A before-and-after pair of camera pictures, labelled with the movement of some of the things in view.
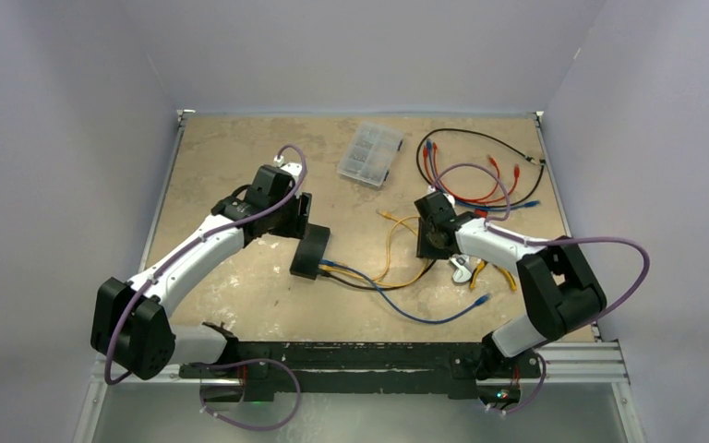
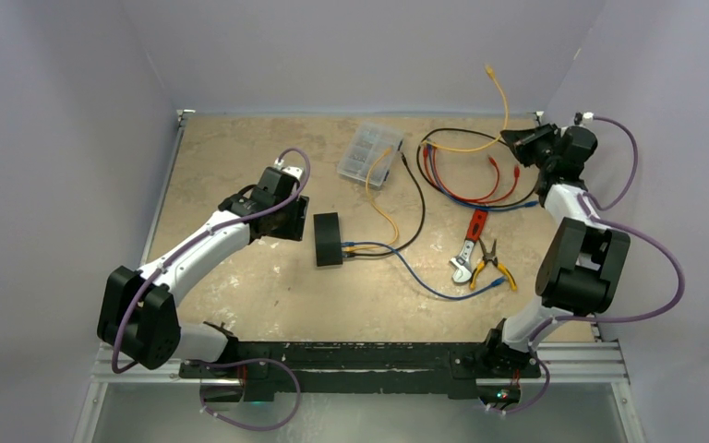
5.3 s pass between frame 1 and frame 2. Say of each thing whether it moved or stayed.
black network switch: moved
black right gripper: moved
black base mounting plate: stayed
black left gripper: stayed
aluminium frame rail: stayed
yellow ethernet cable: moved
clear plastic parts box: stayed
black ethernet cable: stayed
